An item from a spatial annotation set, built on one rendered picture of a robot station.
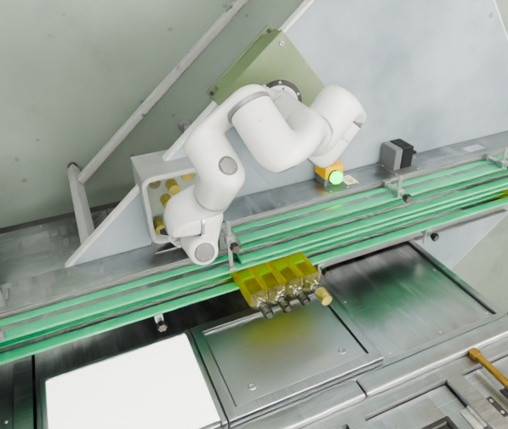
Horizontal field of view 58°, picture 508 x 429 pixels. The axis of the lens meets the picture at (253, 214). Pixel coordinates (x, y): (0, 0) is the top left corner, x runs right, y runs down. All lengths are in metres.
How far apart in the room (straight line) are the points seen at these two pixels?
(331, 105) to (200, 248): 0.45
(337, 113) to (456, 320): 0.88
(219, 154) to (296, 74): 0.54
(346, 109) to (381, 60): 0.65
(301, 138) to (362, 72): 0.79
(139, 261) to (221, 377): 0.42
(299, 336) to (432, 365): 0.38
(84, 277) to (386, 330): 0.93
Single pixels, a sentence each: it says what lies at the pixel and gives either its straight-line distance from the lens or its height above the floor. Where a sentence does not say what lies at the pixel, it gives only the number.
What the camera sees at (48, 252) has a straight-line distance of 1.97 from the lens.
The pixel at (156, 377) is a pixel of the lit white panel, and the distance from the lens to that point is 1.36.
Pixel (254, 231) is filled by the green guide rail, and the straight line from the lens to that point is 1.38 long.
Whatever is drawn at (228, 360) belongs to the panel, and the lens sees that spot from 1.36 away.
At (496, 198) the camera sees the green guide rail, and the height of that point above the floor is 0.92.
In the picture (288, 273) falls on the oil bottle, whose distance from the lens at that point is 1.38.
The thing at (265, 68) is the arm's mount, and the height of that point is 0.84.
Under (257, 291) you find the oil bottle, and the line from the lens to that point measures 1.33.
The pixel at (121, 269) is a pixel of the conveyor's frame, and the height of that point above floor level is 0.84.
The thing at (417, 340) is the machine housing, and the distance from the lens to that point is 1.51.
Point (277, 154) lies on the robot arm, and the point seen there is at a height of 1.33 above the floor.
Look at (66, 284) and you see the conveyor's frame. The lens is 1.43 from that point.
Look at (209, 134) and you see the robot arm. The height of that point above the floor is 1.21.
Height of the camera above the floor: 1.97
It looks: 51 degrees down
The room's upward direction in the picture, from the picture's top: 141 degrees clockwise
